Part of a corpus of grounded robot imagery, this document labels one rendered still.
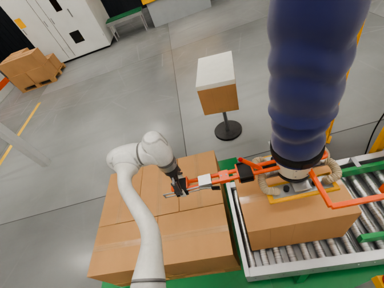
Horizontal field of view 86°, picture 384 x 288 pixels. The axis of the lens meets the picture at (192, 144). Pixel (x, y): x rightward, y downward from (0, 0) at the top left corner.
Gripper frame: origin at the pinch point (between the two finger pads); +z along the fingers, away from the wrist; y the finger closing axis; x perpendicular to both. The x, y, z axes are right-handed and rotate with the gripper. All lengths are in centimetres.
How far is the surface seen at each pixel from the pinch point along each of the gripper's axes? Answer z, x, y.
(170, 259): 70, 33, -16
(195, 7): 112, -37, 726
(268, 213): 30, -42, -11
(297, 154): -19, -55, -8
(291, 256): 70, -53, -26
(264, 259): 70, -35, -26
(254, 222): 30.0, -33.5, -14.7
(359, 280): 125, -103, -38
